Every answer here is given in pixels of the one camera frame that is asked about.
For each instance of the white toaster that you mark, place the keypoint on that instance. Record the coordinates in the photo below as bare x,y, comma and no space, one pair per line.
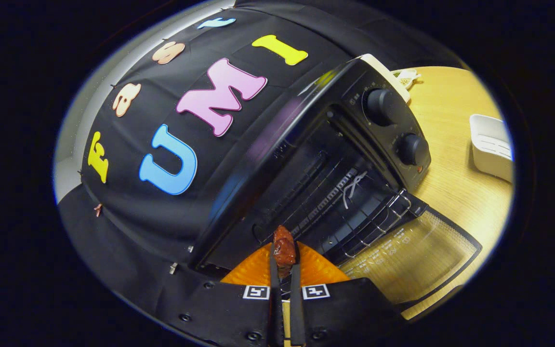
383,67

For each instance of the white ribbed tray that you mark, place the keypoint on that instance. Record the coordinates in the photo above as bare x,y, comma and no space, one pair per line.
489,144

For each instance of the brown meat slice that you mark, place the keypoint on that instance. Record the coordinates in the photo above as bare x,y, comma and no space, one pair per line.
284,248

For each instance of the pink clip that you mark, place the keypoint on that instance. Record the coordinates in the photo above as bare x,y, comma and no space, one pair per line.
98,209

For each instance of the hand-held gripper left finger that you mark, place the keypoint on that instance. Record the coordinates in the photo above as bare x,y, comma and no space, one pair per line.
276,308

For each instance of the white divided food plate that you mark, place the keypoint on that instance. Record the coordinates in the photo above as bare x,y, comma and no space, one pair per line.
407,77

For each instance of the black toaster oven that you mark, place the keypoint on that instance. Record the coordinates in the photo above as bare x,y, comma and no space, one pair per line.
258,159

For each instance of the silver clip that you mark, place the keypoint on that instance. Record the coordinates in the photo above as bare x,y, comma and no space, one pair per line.
173,268

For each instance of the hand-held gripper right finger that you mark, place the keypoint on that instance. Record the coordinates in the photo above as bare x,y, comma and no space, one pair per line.
297,308

